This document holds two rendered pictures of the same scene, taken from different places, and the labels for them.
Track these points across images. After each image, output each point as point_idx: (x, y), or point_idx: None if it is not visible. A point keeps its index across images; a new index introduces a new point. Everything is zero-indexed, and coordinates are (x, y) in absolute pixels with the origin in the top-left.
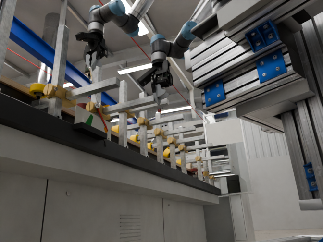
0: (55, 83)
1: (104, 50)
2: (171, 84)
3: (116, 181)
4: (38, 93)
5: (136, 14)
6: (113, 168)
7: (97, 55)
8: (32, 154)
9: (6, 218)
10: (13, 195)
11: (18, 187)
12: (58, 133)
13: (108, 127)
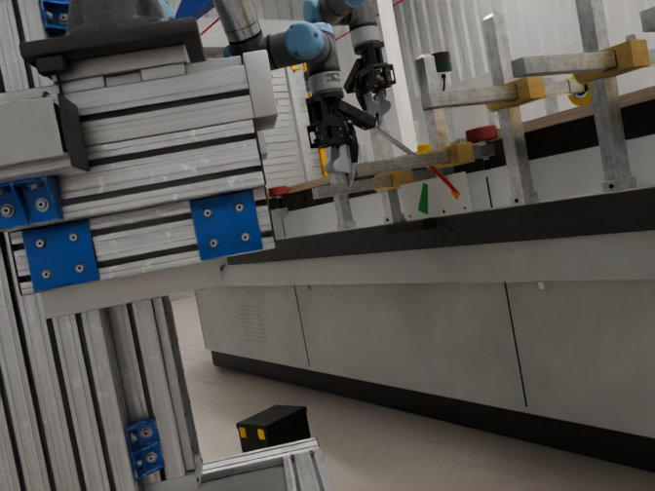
0: None
1: (375, 67)
2: (325, 144)
3: (519, 281)
4: None
5: None
6: (506, 255)
7: (361, 105)
8: (389, 274)
9: (471, 323)
10: (469, 296)
11: (471, 285)
12: (386, 245)
13: (459, 184)
